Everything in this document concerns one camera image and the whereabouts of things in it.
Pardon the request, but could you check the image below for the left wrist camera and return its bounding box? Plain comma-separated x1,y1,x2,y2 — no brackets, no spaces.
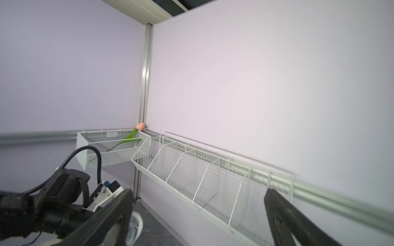
92,180,124,212

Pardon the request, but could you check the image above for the artificial pink tulip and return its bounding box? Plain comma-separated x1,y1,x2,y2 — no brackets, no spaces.
108,123,145,152

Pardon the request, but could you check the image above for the white wire shelf basket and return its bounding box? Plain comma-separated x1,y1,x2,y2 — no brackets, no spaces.
132,135,294,246

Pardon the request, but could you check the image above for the white mesh box basket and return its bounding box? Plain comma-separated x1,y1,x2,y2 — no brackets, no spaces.
77,129,151,167

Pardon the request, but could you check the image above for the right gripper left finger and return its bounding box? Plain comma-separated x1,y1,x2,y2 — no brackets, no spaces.
61,189,134,246

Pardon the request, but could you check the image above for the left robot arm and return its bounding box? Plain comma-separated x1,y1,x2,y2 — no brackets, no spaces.
1,146,104,240

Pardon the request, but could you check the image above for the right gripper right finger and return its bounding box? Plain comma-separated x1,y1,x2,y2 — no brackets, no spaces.
264,188,340,246

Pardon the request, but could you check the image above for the clear round pouch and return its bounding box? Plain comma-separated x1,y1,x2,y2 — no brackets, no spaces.
125,211,144,246

